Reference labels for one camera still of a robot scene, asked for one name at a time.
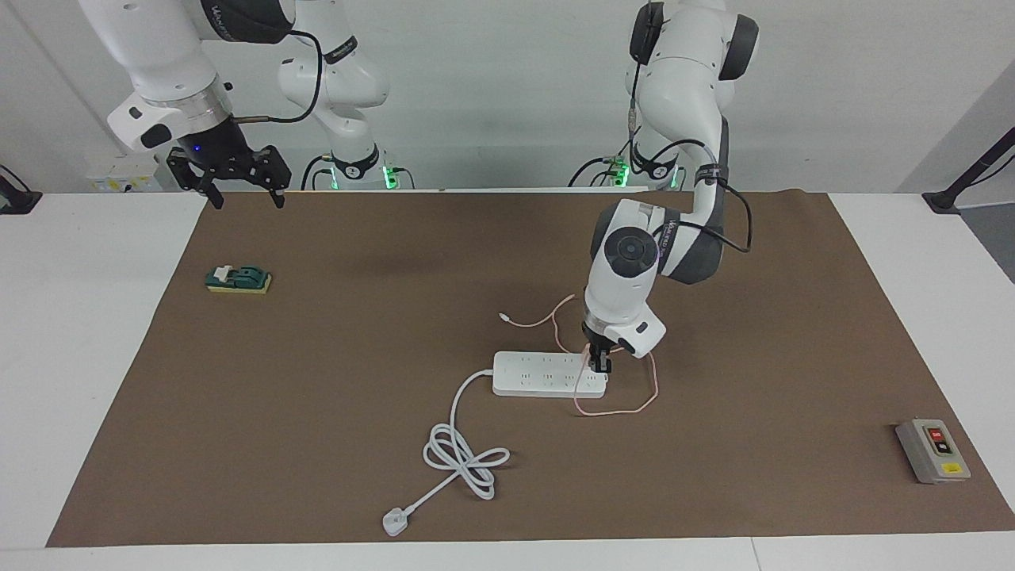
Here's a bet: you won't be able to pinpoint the pink charging cable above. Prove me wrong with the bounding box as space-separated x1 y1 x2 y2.
500 293 659 417

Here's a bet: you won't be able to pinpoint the white power strip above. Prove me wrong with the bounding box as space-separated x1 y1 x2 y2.
492 351 609 399

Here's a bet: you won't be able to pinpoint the brown table mat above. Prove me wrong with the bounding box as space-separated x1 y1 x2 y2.
45 190 1015 548

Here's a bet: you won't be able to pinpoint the black small stand clamp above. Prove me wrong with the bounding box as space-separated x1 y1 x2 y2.
0 164 42 216

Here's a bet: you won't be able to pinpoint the black angled stand clamp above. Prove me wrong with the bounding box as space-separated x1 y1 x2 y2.
922 127 1015 215

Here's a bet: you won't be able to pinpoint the black base cable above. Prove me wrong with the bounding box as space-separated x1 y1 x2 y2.
301 154 334 191
568 156 627 189

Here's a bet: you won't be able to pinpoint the green knife switch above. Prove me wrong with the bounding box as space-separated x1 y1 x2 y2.
205 264 273 296

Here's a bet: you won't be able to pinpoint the white wall outlet box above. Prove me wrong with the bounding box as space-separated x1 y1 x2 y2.
86 154 171 193

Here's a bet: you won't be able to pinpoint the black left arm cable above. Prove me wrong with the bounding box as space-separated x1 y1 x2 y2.
626 0 753 255

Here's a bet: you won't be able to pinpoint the white power cord with plug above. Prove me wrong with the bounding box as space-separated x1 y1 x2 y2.
382 368 511 538

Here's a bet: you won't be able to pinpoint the grey on-off switch box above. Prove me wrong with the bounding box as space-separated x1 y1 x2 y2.
895 418 972 485

